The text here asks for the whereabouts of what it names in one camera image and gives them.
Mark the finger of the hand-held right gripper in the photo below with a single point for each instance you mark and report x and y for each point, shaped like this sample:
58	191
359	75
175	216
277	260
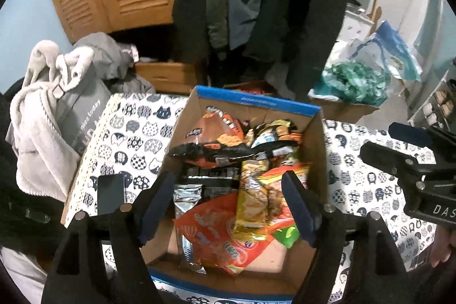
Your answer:
388	158
413	135

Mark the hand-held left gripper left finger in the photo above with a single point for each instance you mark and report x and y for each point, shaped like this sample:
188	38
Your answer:
156	208

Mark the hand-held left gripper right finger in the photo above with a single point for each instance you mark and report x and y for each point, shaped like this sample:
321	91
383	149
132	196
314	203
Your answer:
299	209

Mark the cardboard box with blue edges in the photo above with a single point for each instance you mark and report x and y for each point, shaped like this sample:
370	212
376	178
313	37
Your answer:
317	154

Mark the black snack bag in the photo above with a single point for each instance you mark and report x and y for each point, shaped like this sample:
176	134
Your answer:
199	151

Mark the person's right forearm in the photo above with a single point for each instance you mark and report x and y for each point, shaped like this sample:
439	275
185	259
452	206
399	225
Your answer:
434	286

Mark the person's right hand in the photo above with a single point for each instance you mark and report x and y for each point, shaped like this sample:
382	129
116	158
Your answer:
443	247

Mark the silver snack packet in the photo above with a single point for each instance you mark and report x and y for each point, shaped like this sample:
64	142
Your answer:
187	204

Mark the metal shoe rack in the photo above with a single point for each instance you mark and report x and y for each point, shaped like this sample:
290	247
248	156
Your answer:
438	101

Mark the black phone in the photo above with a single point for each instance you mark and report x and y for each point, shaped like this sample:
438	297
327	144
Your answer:
111	193

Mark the gold noodle packet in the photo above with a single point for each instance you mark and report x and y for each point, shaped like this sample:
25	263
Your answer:
251	211

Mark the plain cardboard box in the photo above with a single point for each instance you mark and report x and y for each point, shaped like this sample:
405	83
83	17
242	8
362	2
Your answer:
342	111

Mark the orange bag with blue letters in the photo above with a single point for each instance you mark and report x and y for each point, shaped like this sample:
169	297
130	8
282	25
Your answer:
217	240

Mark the cat print tablecloth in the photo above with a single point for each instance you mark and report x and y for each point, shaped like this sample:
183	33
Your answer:
142	133

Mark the pile of assorted snack packets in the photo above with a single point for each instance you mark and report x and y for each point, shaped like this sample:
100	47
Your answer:
274	135

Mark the teal plastic bag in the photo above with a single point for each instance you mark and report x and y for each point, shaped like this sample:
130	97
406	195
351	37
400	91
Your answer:
352	83

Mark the blue plastic bag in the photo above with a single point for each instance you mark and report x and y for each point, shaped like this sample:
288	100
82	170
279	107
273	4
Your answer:
392	51

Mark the brown orange snack bag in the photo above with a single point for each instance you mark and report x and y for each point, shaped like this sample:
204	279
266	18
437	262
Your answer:
213	129

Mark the grey printed tote bag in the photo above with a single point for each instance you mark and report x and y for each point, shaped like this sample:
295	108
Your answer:
85	115

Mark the white drawer unit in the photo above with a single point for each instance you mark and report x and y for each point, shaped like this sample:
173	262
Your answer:
356	26

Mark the wooden crate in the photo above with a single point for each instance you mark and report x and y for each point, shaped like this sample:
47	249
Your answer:
167	76

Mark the light grey fleece robe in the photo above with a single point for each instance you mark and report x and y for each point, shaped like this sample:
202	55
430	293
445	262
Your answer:
39	133

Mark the grey hoodie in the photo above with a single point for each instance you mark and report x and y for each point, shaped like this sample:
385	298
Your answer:
110	54

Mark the long black hanging coat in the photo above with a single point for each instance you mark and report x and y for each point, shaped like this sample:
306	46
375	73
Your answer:
302	15

